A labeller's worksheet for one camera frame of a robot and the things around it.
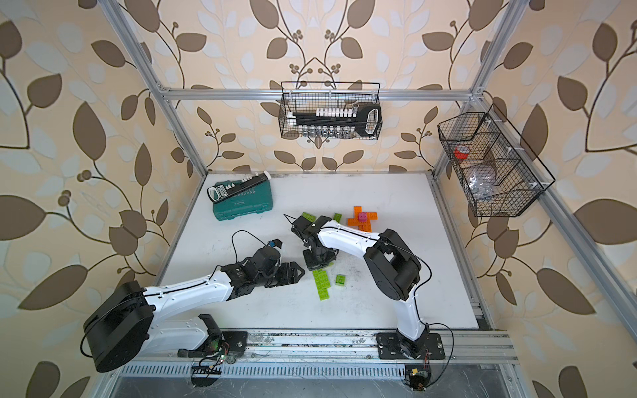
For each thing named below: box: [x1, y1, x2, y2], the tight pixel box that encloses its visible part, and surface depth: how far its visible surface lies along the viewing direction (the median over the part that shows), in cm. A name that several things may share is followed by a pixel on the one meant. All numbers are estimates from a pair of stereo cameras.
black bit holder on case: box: [207, 170, 273, 202], surface depth 110 cm
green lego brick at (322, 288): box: [315, 281, 331, 301], surface depth 86 cm
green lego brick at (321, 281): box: [311, 268, 331, 297], surface depth 88 cm
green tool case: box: [212, 179, 273, 222], surface depth 106 cm
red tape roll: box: [452, 144, 471, 161], surface depth 85 cm
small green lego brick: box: [335, 274, 346, 287], surface depth 88 cm
